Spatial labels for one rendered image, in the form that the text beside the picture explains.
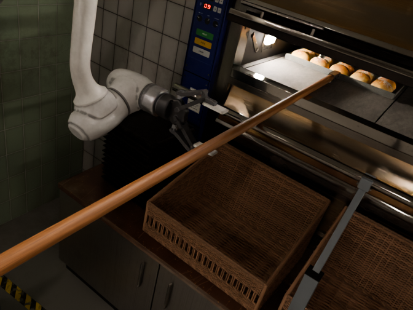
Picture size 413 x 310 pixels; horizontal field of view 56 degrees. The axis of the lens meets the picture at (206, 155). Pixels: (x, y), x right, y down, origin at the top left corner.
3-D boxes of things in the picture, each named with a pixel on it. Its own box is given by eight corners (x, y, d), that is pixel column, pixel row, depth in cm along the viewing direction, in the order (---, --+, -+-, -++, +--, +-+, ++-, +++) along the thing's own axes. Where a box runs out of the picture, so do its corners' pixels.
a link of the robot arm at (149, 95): (156, 106, 126) (170, 114, 123) (136, 113, 119) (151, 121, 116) (160, 80, 121) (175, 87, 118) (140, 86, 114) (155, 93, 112)
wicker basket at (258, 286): (209, 185, 193) (222, 138, 179) (310, 248, 168) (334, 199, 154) (139, 230, 157) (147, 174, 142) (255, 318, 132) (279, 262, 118)
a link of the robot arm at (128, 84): (161, 101, 127) (133, 123, 120) (127, 83, 133) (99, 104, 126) (158, 74, 118) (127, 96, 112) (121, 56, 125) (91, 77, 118)
